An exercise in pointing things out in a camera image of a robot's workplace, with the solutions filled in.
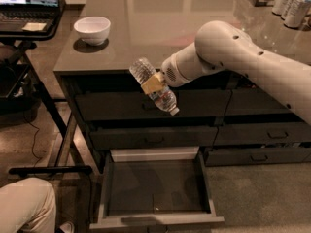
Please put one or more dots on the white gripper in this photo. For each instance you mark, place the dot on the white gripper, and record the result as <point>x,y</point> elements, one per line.
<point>171,72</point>

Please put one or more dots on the clear plastic water bottle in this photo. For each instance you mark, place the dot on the clear plastic water bottle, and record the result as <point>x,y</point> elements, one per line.
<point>165,99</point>

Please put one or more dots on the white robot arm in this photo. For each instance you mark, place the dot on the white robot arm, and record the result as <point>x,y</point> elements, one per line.
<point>220,46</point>

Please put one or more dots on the top left grey drawer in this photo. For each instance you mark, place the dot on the top left grey drawer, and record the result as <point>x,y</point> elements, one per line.
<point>136,105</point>

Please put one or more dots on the grey drawer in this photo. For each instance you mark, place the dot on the grey drawer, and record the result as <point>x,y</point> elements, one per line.
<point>152,137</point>
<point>136,105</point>
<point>256,156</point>
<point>264,133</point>
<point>253,101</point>

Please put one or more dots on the middle left grey drawer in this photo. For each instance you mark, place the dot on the middle left grey drawer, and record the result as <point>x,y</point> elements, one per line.
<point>152,137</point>

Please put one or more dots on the grey drawer cabinet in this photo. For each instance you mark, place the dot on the grey drawer cabinet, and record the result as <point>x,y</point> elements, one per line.
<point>266,198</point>

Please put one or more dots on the top right grey drawer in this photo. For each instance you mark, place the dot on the top right grey drawer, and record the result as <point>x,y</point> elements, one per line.
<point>253,101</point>

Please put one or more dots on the open bottom left drawer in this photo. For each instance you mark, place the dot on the open bottom left drawer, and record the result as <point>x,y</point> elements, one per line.
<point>154,191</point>

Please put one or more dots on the bottom right grey drawer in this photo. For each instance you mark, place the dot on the bottom right grey drawer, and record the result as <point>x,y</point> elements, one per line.
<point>256,156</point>

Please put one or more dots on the middle right grey drawer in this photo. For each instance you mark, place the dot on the middle right grey drawer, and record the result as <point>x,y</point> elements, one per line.
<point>264,133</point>

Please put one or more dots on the white ceramic bowl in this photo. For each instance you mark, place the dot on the white ceramic bowl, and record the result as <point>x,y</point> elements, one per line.
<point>93,30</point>

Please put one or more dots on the yellow sticky note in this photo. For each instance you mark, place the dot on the yellow sticky note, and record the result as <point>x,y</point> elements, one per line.
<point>34,26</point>

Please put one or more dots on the open laptop computer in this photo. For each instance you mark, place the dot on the open laptop computer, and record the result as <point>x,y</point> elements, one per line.
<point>14,14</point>

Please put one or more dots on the white shoe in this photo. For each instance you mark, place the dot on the white shoe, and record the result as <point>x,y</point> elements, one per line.
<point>66,227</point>

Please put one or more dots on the person's beige trouser leg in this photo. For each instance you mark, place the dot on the person's beige trouser leg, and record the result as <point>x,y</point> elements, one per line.
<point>27,205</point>

